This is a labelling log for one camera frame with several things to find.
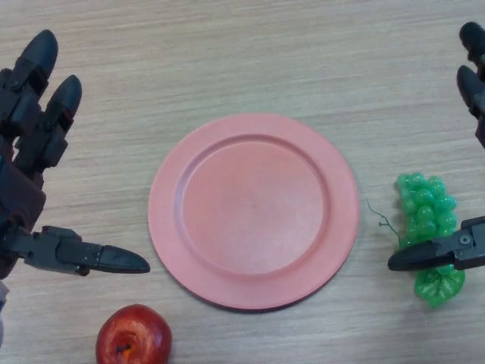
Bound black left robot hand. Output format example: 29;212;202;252
0;29;152;281

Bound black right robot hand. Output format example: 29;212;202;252
387;21;485;272

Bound green grape bunch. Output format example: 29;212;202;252
366;172;466;310

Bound pink round plate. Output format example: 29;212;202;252
147;112;361;312

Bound red apple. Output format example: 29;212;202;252
95;303;174;364

